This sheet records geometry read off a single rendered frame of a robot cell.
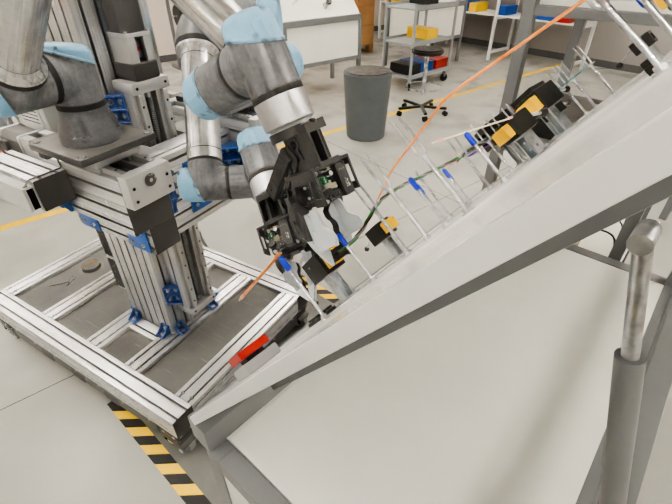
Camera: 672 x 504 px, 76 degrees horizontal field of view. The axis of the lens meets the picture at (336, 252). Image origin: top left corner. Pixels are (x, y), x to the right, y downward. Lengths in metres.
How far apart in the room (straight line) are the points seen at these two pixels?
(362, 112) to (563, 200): 4.04
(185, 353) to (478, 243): 1.76
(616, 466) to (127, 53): 1.40
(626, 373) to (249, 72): 0.52
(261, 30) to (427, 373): 0.75
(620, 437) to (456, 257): 0.29
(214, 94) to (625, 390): 0.59
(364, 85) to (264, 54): 3.53
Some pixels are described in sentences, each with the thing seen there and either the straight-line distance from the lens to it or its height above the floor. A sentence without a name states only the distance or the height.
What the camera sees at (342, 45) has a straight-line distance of 5.95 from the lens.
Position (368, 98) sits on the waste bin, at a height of 0.43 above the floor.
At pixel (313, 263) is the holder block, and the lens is 0.70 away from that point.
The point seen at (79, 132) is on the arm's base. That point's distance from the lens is 1.27.
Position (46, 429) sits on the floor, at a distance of 2.19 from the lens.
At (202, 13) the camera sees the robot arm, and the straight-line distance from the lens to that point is 0.83.
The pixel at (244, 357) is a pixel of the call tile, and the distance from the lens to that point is 0.60.
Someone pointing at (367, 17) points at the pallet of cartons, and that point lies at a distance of 8.30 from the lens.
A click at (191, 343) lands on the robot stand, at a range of 1.94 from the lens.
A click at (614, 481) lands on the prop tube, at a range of 0.51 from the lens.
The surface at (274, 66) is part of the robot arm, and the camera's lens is 0.61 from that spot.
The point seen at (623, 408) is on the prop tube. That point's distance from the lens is 0.44.
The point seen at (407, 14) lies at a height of 0.75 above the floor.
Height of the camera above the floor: 1.58
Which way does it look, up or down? 36 degrees down
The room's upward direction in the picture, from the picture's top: straight up
